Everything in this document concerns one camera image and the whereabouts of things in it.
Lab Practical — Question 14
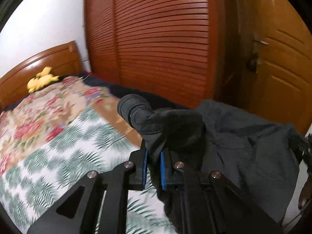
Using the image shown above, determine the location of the black zip jacket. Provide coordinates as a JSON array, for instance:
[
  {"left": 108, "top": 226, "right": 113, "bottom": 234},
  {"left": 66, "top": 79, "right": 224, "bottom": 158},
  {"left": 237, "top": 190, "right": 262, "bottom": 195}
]
[{"left": 117, "top": 95, "right": 306, "bottom": 233}]

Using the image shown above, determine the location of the floral and fern bedspread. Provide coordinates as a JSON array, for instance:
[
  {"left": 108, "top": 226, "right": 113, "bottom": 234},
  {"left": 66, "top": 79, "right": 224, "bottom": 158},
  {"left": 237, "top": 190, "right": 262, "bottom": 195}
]
[{"left": 0, "top": 75, "right": 179, "bottom": 234}]

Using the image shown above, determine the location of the louvered wooden wardrobe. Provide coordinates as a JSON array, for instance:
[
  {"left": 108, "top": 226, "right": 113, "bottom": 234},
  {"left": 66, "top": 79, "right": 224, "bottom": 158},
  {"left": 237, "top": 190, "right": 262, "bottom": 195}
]
[{"left": 84, "top": 0, "right": 239, "bottom": 107}]

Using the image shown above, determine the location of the yellow plush toy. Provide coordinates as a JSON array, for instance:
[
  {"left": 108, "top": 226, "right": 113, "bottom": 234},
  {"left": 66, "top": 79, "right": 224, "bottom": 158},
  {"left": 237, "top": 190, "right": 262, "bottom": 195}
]
[{"left": 27, "top": 66, "right": 59, "bottom": 94}]

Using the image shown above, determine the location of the wooden bed headboard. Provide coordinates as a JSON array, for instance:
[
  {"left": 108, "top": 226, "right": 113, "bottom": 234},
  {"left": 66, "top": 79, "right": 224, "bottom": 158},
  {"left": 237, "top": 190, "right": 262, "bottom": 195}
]
[{"left": 1, "top": 41, "right": 83, "bottom": 108}]

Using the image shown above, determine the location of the orange wooden room door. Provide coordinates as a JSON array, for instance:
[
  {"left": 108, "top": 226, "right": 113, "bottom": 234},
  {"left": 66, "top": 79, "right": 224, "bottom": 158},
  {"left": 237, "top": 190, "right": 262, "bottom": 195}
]
[{"left": 238, "top": 0, "right": 311, "bottom": 134}]

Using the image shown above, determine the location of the metal door handle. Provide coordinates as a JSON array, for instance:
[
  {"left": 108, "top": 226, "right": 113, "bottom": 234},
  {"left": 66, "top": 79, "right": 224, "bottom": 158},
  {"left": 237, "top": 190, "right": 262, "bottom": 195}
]
[{"left": 246, "top": 33, "right": 269, "bottom": 74}]

